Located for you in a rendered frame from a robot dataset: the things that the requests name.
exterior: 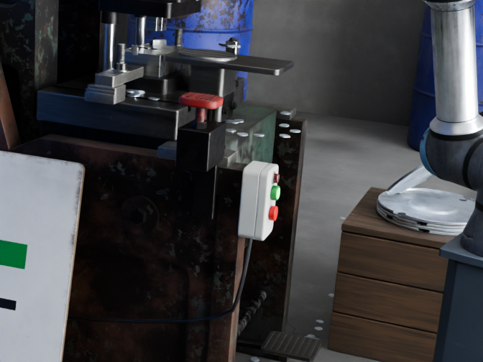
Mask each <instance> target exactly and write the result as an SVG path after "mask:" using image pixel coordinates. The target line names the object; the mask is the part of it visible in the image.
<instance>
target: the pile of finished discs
mask: <svg viewBox="0 0 483 362"><path fill-rule="evenodd" d="M475 202H476V200H473V199H471V200H466V198H464V196H463V195H458V194H455V193H452V192H445V191H441V190H432V189H424V188H409V189H407V190H404V191H402V192H399V193H396V194H393V195H388V194H387V193H386V191H385V192H383V193H381V194H380V195H379V197H378V199H377V212H378V214H379V215H380V216H381V217H382V218H384V219H385V220H386V221H389V222H391V223H393V224H395V225H397V226H401V227H403V228H407V229H410V230H414V231H420V232H423V231H422V230H421V229H426V230H429V231H426V233H432V234H438V235H447V236H457V235H459V234H460V233H461V232H462V231H463V229H464V228H465V226H466V224H467V222H468V220H469V218H470V216H471V215H472V213H473V211H474V207H475Z"/></svg>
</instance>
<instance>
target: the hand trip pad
mask: <svg viewBox="0 0 483 362"><path fill-rule="evenodd" d="M179 104H180V105H182V106H190V107H195V108H196V110H195V121H197V122H204V118H205V109H215V108H218V107H220V106H222V104H223V98H222V97H221V96H215V95H210V94H205V93H191V92H188V93H185V94H183V95H181V96H180V97H179Z"/></svg>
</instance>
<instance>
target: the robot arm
mask: <svg viewBox="0 0 483 362"><path fill-rule="evenodd" d="M423 1H424V2H425V3H427V5H429V7H430V9H431V34H432V47H433V71H434V84H435V97H436V117H435V118H434V119H433V120H432V121H431V122H430V127H429V128H428V129H427V130H426V131H425V133H424V135H423V137H424V139H423V140H421V142H420V158H421V161H422V163H423V166H424V167H425V168H426V169H427V170H428V171H429V172H430V173H431V174H432V175H435V176H437V177H438V178H440V179H441V180H444V181H448V182H452V183H455V184H457V185H460V186H463V187H466V188H469V189H471V190H474V191H476V192H477V197H476V202H475V207H474V211H473V213H472V215H471V216H470V218H469V220H468V222H467V224H466V226H465V228H464V229H463V231H462V234H461V242H460V244H461V246H462V247H463V248H464V249H466V250H467V251H469V252H470V253H473V254H475V255H477V256H481V257H483V112H481V113H480V114H478V97H477V57H476V37H475V17H474V2H475V1H476V0H423Z"/></svg>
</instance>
